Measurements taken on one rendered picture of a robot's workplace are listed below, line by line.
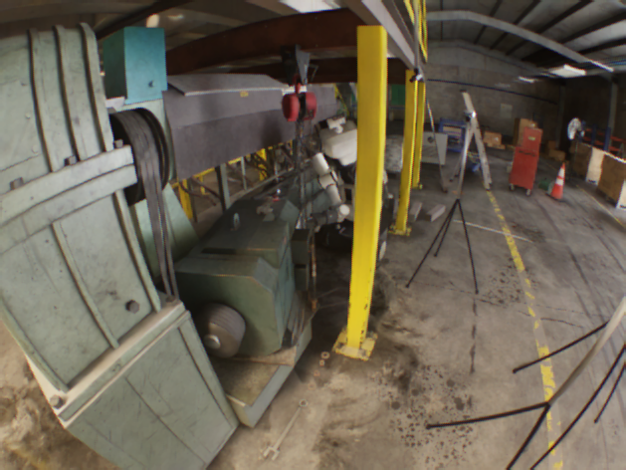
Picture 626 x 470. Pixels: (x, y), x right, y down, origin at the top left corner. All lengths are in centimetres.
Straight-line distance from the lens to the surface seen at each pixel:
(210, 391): 122
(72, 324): 79
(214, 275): 101
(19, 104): 71
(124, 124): 79
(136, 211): 142
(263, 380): 133
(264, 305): 103
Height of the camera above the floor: 140
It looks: 28 degrees down
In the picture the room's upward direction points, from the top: 1 degrees counter-clockwise
